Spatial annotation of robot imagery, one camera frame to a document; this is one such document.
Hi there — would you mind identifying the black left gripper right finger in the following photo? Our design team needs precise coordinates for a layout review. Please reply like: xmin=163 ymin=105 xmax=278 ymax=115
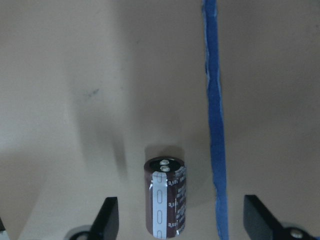
xmin=243 ymin=195 xmax=290 ymax=240

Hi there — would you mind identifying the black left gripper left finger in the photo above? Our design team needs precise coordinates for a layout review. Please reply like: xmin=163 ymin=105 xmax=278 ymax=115
xmin=87 ymin=197 xmax=119 ymax=240

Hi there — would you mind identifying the dark brown cylindrical capacitor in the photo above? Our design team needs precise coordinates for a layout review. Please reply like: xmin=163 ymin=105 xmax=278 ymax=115
xmin=144 ymin=156 xmax=187 ymax=240

